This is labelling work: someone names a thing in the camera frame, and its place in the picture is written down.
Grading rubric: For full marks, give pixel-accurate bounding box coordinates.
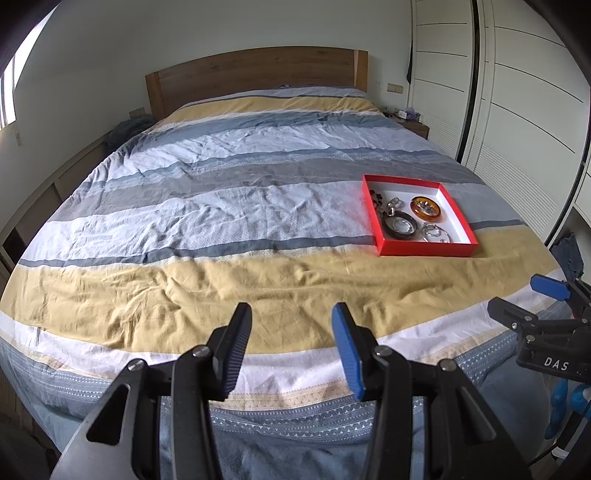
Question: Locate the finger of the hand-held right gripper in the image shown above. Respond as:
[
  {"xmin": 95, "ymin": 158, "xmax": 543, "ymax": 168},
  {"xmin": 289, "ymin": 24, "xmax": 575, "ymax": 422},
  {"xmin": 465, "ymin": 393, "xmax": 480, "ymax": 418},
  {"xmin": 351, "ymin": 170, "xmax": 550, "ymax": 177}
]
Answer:
[
  {"xmin": 530, "ymin": 274, "xmax": 591, "ymax": 320},
  {"xmin": 488, "ymin": 296, "xmax": 579, "ymax": 334}
]

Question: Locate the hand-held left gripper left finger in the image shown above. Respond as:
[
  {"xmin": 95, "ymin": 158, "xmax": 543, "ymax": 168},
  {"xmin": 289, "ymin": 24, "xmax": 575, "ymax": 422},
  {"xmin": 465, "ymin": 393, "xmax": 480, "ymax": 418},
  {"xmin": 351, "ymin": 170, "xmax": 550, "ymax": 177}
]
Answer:
[{"xmin": 50, "ymin": 302, "xmax": 254, "ymax": 480}]

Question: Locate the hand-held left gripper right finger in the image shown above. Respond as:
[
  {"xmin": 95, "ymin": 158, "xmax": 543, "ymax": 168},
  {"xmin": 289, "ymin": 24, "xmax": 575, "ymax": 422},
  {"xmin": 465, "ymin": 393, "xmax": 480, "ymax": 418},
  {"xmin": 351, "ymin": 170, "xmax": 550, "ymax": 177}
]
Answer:
[{"xmin": 331, "ymin": 302, "xmax": 525, "ymax": 480}]

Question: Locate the red cardboard box tray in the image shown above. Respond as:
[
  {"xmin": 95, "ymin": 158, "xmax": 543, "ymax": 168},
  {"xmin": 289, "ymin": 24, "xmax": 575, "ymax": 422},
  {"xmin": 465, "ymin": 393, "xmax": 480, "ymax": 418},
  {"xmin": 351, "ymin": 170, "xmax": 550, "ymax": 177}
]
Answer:
[{"xmin": 361, "ymin": 174, "xmax": 479, "ymax": 257}]

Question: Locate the person's right hand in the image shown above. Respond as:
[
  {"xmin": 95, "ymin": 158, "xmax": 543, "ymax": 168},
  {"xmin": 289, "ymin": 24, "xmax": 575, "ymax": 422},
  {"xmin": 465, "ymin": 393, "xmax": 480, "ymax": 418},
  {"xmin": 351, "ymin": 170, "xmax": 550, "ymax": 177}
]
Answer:
[{"xmin": 545, "ymin": 381, "xmax": 591, "ymax": 439}]

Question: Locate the dark blue cloth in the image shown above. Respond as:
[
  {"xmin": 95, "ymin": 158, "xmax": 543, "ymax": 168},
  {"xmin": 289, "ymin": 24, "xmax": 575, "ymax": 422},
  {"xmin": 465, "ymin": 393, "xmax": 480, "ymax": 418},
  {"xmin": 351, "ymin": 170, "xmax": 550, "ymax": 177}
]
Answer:
[{"xmin": 551, "ymin": 233, "xmax": 583, "ymax": 282}]

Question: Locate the dark brown bangle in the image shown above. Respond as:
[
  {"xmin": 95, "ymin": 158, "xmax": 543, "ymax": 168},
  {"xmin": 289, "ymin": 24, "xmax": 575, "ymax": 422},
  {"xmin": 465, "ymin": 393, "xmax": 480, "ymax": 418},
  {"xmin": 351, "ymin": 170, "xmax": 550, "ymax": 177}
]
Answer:
[{"xmin": 382, "ymin": 213, "xmax": 419, "ymax": 241}]

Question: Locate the blue bed sheet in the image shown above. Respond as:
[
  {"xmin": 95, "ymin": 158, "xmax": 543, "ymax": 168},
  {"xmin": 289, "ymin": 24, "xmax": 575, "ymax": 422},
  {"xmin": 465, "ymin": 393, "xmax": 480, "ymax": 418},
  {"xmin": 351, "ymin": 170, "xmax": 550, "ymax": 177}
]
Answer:
[{"xmin": 41, "ymin": 360, "xmax": 555, "ymax": 480}]

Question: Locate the amber bangle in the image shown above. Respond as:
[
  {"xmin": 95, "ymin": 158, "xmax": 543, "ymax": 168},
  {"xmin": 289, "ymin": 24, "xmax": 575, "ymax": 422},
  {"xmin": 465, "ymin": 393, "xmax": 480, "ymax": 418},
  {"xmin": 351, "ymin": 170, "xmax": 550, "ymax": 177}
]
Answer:
[{"xmin": 410, "ymin": 196, "xmax": 443, "ymax": 219}]

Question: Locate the striped duvet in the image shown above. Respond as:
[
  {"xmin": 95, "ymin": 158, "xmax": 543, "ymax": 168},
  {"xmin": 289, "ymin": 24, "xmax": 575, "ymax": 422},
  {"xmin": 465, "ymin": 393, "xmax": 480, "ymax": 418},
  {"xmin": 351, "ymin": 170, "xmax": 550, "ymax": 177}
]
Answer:
[{"xmin": 0, "ymin": 85, "xmax": 568, "ymax": 480}]

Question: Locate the white wardrobe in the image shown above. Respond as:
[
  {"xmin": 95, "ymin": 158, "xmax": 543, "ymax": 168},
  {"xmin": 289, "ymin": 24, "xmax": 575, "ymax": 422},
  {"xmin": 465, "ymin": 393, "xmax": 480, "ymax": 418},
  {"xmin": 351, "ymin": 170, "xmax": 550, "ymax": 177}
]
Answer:
[{"xmin": 409, "ymin": 0, "xmax": 591, "ymax": 245}]

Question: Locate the wooden nightstand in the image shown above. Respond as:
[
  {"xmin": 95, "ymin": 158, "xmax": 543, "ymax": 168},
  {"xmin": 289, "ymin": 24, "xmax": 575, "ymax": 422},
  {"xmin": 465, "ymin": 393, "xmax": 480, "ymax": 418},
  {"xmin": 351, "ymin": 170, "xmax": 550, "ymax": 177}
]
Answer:
[{"xmin": 390, "ymin": 111, "xmax": 430, "ymax": 139}]

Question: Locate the dark clothes pile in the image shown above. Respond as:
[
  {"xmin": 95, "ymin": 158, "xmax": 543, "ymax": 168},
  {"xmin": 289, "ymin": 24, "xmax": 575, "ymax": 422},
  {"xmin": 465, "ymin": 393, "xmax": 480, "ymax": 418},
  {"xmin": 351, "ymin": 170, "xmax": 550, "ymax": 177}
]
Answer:
[{"xmin": 108, "ymin": 115, "xmax": 155, "ymax": 146}]

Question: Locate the low wooden shelf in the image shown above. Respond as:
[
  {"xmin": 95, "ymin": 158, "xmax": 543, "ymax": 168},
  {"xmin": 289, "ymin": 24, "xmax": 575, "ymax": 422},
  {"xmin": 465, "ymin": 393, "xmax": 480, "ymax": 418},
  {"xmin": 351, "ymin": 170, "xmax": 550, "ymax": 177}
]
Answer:
[{"xmin": 0, "ymin": 138, "xmax": 112, "ymax": 273}]

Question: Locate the wooden headboard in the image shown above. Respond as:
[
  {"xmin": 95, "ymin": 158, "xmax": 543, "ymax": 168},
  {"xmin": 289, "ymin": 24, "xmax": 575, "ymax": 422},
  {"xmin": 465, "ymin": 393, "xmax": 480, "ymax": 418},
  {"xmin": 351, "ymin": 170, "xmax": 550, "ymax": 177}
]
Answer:
[{"xmin": 145, "ymin": 46, "xmax": 369, "ymax": 121}]

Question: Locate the window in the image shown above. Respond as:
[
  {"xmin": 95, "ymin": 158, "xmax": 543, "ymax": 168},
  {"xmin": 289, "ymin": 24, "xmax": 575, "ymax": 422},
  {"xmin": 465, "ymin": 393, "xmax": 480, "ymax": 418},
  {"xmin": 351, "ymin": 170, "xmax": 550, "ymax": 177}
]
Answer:
[{"xmin": 0, "ymin": 46, "xmax": 24, "ymax": 130}]

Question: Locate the black cable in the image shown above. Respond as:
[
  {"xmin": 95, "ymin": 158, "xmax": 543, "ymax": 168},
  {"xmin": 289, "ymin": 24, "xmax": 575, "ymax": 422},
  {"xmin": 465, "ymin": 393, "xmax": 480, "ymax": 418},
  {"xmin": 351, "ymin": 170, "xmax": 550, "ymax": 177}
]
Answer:
[{"xmin": 526, "ymin": 415, "xmax": 578, "ymax": 467}]

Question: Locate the silver twisted bracelet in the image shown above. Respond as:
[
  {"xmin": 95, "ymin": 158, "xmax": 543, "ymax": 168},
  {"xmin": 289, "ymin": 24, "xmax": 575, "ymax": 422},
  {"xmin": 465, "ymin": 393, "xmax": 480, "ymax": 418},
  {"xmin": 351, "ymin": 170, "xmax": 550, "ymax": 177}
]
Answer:
[{"xmin": 420, "ymin": 223, "xmax": 452, "ymax": 244}]

